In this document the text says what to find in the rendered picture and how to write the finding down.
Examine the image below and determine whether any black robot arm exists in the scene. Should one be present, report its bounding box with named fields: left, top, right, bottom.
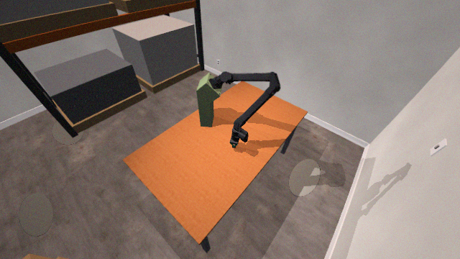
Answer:
left=209, top=72, right=280, bottom=142

